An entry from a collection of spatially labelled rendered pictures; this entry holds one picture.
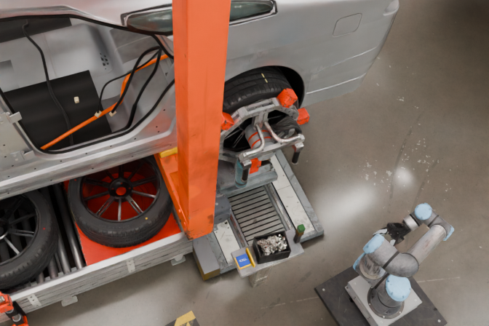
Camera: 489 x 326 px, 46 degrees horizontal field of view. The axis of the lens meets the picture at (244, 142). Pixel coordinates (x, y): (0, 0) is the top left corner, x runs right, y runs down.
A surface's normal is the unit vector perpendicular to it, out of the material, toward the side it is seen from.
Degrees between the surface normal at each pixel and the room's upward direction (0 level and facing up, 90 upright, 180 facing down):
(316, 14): 78
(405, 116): 0
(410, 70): 0
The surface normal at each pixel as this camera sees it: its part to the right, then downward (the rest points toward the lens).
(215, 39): 0.40, 0.79
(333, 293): 0.08, -0.54
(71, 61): 0.37, 0.33
